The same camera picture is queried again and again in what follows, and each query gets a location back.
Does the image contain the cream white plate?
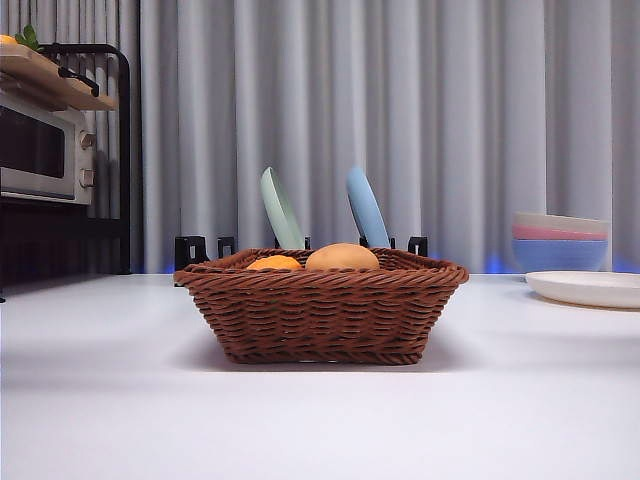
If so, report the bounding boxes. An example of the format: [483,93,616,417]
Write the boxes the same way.
[524,271,640,310]

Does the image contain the silver toaster oven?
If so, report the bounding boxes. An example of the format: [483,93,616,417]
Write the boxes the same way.
[0,92,96,207]

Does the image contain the black metal shelf frame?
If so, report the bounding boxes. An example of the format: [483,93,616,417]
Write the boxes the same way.
[0,43,132,304]

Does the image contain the pink bowl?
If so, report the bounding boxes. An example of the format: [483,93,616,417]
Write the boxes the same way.
[512,223,610,242]

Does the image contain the pale green plate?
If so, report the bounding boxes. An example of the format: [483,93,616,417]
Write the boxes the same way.
[259,167,306,250]

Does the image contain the beige bowl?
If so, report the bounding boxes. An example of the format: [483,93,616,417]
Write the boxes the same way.
[513,211,611,234]

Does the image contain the light blue plate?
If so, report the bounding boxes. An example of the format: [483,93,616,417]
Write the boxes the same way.
[346,166,392,250]

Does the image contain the brown wicker basket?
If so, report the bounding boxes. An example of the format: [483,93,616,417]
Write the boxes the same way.
[173,247,471,366]

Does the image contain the black dish rack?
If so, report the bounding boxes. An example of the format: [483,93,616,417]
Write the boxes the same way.
[173,234,430,287]

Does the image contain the blue bowl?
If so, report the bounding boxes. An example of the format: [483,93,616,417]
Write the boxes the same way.
[511,238,610,274]

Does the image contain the grey pleated curtain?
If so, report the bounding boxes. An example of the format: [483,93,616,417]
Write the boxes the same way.
[39,0,640,275]

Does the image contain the yellow corn cob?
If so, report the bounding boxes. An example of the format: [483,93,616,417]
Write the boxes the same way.
[245,254,304,272]

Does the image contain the green leaves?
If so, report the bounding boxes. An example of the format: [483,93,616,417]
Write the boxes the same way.
[13,24,42,54]

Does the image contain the brown potato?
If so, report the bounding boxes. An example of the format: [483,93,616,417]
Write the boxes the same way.
[304,242,381,273]

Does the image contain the wooden board with black handle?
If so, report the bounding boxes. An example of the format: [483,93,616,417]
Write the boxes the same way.
[0,49,119,112]

